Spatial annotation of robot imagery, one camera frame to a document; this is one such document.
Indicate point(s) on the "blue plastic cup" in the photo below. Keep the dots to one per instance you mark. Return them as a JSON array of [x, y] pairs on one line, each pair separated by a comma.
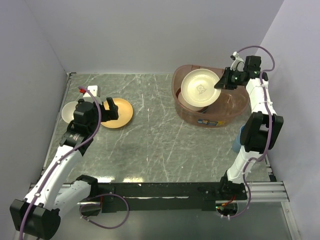
[[236, 145]]

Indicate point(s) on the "yellow orange plate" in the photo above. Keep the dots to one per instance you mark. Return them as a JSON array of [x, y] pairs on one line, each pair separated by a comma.
[[125, 114]]

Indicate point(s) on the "cream ceramic bowl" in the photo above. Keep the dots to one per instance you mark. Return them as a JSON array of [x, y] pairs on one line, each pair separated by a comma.
[[68, 111]]

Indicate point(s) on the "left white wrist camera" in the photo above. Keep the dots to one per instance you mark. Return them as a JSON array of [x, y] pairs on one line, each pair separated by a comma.
[[94, 90]]

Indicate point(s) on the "plain cream plate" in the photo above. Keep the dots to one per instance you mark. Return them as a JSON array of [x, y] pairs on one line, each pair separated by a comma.
[[198, 87]]

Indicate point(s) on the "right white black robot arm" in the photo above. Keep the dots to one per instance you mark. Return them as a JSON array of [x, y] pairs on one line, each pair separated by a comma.
[[261, 130]]

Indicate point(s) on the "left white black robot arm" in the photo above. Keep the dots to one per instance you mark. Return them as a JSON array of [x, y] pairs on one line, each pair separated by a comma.
[[41, 211]]

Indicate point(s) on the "translucent pink plastic bin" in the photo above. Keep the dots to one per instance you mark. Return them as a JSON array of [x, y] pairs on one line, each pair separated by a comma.
[[229, 105]]

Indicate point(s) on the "white watermelon pattern plate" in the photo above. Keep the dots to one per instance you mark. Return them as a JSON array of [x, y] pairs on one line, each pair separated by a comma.
[[203, 110]]

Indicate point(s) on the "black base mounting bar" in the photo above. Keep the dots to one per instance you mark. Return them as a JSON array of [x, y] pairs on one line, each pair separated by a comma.
[[156, 196]]

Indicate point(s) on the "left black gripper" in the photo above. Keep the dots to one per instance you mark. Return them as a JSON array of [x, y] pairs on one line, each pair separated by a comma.
[[113, 111]]

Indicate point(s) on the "red rimmed cream plate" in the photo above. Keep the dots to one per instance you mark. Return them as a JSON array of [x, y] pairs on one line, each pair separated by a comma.
[[180, 97]]

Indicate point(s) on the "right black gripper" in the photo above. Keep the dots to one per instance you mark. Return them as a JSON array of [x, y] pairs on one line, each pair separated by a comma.
[[224, 82]]

